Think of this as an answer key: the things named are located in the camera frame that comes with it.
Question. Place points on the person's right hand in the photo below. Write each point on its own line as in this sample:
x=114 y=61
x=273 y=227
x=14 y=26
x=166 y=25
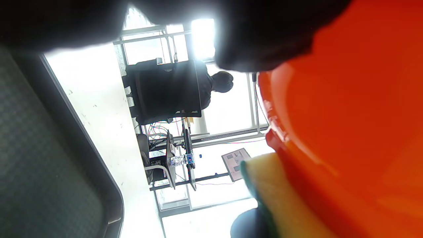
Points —
x=246 y=224

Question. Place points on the person's left hand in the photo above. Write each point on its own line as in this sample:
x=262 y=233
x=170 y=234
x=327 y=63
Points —
x=231 y=29

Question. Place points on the yellow green sponge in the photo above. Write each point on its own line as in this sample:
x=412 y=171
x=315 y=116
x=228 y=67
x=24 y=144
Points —
x=281 y=198

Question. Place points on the orange plastic bowl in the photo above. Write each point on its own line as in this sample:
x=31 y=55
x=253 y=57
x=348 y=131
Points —
x=357 y=119

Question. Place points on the grey sign board on stand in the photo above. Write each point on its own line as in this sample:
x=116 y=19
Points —
x=235 y=163

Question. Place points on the clear plastic water bottle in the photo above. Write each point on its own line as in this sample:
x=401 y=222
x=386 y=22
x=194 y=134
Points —
x=181 y=160

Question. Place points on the dark grey textured tray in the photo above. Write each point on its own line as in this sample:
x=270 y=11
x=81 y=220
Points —
x=49 y=158

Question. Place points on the metal window frame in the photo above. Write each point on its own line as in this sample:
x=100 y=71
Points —
x=211 y=132

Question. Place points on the grey desk with dark frame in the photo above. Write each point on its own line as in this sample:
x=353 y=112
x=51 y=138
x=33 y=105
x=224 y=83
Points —
x=165 y=165

